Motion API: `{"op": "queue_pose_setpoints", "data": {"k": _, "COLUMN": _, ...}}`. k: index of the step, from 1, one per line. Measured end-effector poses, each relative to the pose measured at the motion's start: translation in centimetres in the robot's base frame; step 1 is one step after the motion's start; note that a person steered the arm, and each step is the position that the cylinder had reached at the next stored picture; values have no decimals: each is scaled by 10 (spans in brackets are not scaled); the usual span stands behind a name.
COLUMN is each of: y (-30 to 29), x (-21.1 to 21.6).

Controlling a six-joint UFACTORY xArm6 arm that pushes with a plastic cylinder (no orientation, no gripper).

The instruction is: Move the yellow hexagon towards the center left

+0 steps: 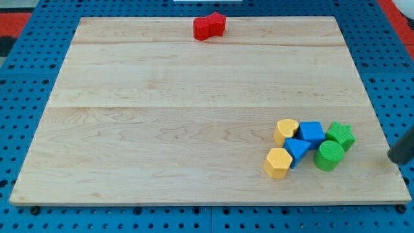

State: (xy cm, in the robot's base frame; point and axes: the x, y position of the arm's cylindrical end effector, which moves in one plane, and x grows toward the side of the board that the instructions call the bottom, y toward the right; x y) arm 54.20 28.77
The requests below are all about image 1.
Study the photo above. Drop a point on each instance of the yellow hexagon block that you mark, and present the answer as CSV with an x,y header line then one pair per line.
x,y
277,163

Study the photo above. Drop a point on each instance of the red cylinder block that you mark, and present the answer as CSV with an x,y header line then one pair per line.
x,y
201,28

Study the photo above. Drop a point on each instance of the blue cube block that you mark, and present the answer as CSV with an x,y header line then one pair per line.
x,y
311,132

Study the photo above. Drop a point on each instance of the red star block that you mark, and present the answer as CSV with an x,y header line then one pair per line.
x,y
217,24

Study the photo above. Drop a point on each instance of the wooden board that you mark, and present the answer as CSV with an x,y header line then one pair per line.
x,y
143,114

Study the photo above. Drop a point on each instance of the blue triangle block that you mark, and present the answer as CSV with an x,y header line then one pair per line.
x,y
296,149

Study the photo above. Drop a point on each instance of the green cylinder block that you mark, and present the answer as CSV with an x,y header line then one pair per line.
x,y
328,155

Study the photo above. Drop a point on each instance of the green star block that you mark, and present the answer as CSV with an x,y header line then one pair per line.
x,y
342,134

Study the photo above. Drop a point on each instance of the dark grey pusher stick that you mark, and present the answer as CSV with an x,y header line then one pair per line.
x,y
401,152

